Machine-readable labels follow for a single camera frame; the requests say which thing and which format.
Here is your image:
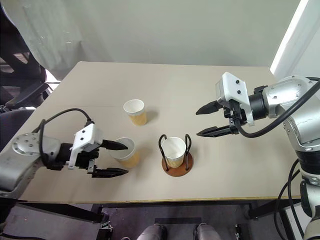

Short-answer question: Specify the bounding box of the black office chair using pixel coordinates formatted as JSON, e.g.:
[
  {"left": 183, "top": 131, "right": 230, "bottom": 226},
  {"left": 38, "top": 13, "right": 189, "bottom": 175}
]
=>
[{"left": 0, "top": 0, "right": 52, "bottom": 152}]

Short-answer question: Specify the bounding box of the black table frame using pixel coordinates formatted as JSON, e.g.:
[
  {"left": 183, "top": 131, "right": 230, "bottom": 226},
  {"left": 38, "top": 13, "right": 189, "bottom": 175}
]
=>
[{"left": 14, "top": 198, "right": 303, "bottom": 240}]

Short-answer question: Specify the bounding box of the black robot body cable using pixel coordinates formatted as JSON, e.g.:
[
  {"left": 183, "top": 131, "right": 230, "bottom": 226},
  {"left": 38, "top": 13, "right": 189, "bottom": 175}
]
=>
[
  {"left": 273, "top": 169, "right": 302, "bottom": 240},
  {"left": 286, "top": 158, "right": 306, "bottom": 238}
]

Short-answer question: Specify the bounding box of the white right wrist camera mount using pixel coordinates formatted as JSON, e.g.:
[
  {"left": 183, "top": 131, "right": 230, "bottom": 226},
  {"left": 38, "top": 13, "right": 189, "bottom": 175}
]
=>
[{"left": 215, "top": 71, "right": 256, "bottom": 127}]

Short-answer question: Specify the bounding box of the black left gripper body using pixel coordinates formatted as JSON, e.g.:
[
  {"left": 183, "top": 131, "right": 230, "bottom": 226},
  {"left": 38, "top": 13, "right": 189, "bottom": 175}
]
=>
[{"left": 74, "top": 144, "right": 102, "bottom": 175}]

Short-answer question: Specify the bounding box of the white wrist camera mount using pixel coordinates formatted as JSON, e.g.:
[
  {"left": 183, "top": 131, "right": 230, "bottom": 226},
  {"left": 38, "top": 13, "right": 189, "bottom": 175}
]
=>
[
  {"left": 215, "top": 71, "right": 256, "bottom": 127},
  {"left": 66, "top": 123, "right": 103, "bottom": 171}
]

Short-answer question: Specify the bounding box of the dark grey rounded foot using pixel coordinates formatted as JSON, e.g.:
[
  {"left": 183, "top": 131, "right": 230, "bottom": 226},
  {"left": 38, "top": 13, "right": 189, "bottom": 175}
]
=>
[
  {"left": 136, "top": 223, "right": 168, "bottom": 240},
  {"left": 193, "top": 222, "right": 222, "bottom": 240}
]

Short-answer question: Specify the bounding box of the white translucent curtain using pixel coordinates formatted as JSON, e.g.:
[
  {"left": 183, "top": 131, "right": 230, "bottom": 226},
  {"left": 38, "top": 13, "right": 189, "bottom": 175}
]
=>
[{"left": 3, "top": 0, "right": 85, "bottom": 83}]

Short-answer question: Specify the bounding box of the white board panel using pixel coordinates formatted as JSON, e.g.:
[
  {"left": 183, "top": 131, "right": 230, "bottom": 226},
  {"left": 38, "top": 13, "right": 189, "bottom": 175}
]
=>
[{"left": 269, "top": 0, "right": 320, "bottom": 79}]

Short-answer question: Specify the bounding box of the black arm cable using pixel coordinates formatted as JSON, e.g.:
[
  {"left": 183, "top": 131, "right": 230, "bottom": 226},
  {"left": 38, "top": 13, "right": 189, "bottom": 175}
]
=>
[
  {"left": 37, "top": 107, "right": 96, "bottom": 171},
  {"left": 233, "top": 79, "right": 320, "bottom": 139}
]

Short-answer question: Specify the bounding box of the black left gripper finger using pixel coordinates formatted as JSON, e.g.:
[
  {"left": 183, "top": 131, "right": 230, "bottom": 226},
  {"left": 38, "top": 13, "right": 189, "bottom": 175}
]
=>
[
  {"left": 100, "top": 139, "right": 129, "bottom": 152},
  {"left": 91, "top": 167, "right": 130, "bottom": 179}
]

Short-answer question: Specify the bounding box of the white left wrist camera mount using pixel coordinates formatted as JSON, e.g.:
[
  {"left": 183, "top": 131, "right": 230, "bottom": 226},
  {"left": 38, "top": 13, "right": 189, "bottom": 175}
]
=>
[{"left": 66, "top": 123, "right": 103, "bottom": 171}]

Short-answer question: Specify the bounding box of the black wire cup holder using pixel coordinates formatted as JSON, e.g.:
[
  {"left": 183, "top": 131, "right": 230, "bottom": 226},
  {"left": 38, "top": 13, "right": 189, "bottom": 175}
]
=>
[{"left": 158, "top": 133, "right": 195, "bottom": 178}]

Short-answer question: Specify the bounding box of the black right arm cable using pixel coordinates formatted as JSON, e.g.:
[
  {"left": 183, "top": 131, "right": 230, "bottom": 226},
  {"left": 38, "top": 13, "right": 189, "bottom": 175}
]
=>
[{"left": 233, "top": 79, "right": 320, "bottom": 139}]

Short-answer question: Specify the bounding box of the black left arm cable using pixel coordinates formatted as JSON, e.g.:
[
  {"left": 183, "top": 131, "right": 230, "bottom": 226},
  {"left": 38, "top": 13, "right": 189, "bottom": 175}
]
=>
[{"left": 37, "top": 107, "right": 96, "bottom": 171}]

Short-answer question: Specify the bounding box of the white box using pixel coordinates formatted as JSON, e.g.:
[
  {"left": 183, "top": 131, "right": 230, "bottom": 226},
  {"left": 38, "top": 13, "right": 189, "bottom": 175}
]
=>
[{"left": 278, "top": 201, "right": 309, "bottom": 240}]

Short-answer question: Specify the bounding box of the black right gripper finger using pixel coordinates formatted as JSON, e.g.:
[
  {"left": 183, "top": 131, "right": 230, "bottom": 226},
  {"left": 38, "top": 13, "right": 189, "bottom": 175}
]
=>
[
  {"left": 196, "top": 125, "right": 232, "bottom": 138},
  {"left": 195, "top": 100, "right": 224, "bottom": 116}
]

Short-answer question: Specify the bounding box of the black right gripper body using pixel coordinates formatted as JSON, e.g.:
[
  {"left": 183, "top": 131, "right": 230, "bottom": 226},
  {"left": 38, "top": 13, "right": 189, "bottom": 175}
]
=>
[{"left": 219, "top": 99, "right": 248, "bottom": 136}]

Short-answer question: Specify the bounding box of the yellow ribbed paper cup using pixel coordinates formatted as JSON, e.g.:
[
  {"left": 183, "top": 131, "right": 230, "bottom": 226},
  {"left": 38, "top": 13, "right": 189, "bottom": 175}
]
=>
[
  {"left": 109, "top": 137, "right": 141, "bottom": 169},
  {"left": 161, "top": 136, "right": 187, "bottom": 169},
  {"left": 123, "top": 99, "right": 148, "bottom": 127}
]

